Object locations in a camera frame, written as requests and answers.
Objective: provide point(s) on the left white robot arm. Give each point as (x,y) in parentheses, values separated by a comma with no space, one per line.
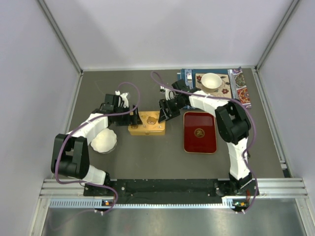
(70,156)

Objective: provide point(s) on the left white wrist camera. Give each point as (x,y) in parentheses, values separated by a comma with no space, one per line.
(123,98)

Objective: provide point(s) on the gold cookie tin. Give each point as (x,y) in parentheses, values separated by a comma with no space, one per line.
(136,132)

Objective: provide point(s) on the red lacquer tray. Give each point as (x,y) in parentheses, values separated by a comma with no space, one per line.
(199,133)

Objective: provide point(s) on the aluminium frame post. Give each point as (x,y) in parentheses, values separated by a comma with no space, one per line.
(58,33)
(284,21)

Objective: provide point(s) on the silver tin lid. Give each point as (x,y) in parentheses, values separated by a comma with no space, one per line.
(149,121)

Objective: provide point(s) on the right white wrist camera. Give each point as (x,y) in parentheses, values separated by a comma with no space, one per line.
(169,94)

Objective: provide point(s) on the blue cloth napkin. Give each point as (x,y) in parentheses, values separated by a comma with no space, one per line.
(183,74)

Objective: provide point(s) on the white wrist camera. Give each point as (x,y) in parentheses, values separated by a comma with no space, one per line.
(123,98)
(169,94)

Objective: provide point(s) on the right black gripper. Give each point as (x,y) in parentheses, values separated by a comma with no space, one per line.
(164,104)

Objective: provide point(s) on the silver fork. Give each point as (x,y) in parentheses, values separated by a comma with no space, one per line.
(189,78)

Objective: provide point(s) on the right aluminium frame post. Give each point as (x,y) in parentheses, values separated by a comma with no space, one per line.
(284,21)

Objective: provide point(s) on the white scalloped dish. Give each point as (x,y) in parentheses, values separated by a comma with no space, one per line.
(105,141)

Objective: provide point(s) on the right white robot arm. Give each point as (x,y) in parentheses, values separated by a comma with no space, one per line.
(232,122)

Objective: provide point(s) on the patterned colourful cloth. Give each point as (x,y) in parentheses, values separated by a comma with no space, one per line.
(239,87)

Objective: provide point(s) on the white bowl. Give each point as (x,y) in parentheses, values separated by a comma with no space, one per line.
(211,81)

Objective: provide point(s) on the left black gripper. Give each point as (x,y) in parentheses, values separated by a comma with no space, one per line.
(132,120)

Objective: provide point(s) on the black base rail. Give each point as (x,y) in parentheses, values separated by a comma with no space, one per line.
(178,191)

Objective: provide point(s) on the left aluminium frame post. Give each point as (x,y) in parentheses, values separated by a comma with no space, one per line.
(58,33)

